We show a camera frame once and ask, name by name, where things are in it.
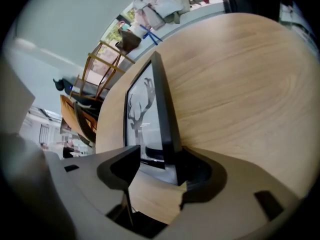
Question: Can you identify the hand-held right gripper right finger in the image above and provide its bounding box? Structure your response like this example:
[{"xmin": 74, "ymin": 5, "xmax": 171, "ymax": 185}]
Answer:
[{"xmin": 154, "ymin": 146, "xmax": 302, "ymax": 240}]

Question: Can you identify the yellow wooden frame rack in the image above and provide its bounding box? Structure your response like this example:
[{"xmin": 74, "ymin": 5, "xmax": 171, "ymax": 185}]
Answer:
[{"xmin": 69, "ymin": 40, "xmax": 136, "ymax": 103}]

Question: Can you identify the pile of white cushions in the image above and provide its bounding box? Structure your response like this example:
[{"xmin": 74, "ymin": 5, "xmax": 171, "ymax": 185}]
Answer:
[{"xmin": 131, "ymin": 0, "xmax": 193, "ymax": 31}]

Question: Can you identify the brown wooden chair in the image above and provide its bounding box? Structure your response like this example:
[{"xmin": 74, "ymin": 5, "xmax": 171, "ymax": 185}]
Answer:
[{"xmin": 59, "ymin": 94, "xmax": 98, "ymax": 148}]

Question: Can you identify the blue folding stand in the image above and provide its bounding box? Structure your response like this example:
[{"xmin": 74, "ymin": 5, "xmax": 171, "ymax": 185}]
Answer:
[{"xmin": 139, "ymin": 24, "xmax": 163, "ymax": 46}]

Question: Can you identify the black deer print picture frame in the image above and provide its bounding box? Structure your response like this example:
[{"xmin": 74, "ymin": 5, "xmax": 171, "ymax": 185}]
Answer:
[{"xmin": 123, "ymin": 50, "xmax": 188, "ymax": 187}]

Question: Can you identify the brown bag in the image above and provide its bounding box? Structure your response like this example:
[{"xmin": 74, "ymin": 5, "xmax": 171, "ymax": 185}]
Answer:
[{"xmin": 114, "ymin": 27, "xmax": 142, "ymax": 56}]

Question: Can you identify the light wooden table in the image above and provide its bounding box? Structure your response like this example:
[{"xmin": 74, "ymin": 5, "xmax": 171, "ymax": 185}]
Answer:
[{"xmin": 95, "ymin": 12, "xmax": 320, "ymax": 225}]

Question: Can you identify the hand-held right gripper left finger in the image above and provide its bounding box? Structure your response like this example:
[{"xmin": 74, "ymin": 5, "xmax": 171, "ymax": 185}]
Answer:
[{"xmin": 44, "ymin": 145, "xmax": 151, "ymax": 240}]

